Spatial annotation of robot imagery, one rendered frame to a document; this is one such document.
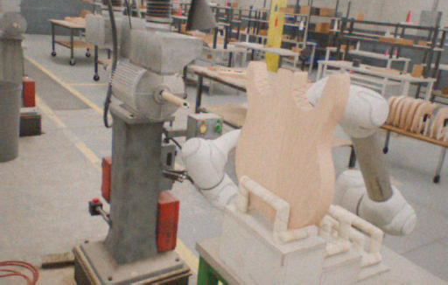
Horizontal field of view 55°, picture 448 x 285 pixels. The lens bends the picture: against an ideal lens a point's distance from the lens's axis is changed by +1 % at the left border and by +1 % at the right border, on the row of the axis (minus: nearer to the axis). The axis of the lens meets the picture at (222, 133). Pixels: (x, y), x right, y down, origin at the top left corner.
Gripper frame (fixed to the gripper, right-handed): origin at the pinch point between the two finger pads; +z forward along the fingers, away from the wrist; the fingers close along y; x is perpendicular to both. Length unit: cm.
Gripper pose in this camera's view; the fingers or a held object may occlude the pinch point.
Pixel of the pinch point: (177, 161)
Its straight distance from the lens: 177.7
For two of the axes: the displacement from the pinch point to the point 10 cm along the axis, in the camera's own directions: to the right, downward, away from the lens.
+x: -0.3, -9.3, -3.7
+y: 8.3, -2.3, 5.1
